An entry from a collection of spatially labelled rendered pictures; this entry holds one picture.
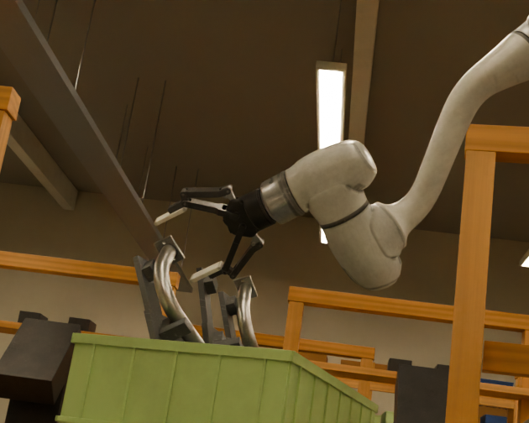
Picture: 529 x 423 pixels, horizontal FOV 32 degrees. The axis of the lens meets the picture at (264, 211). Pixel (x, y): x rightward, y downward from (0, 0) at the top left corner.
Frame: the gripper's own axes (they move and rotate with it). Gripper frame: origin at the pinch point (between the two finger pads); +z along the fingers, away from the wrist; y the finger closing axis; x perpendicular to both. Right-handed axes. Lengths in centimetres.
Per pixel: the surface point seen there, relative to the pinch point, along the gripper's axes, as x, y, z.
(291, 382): 34.0, -18.7, -17.8
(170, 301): 12.7, -4.8, 1.8
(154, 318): 13.2, -6.2, 6.2
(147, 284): 7.7, -1.5, 6.2
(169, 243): -1.7, 1.3, 1.8
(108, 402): 31.5, -10.0, 13.1
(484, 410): -876, -630, 106
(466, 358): -75, -90, -28
